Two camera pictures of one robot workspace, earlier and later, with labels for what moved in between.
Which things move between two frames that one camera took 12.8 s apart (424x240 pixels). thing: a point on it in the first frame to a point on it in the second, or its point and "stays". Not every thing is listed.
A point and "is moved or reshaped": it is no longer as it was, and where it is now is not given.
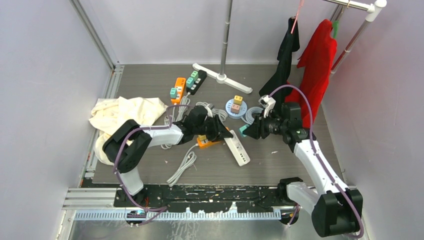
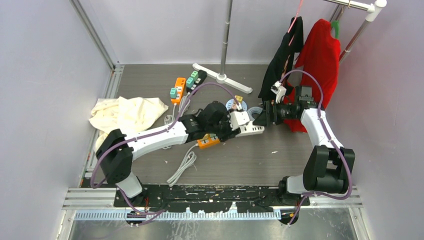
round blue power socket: [243, 110] stays
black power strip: [202, 75] stays
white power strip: [237, 149] is moved or reshaped
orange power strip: [200, 144] stays
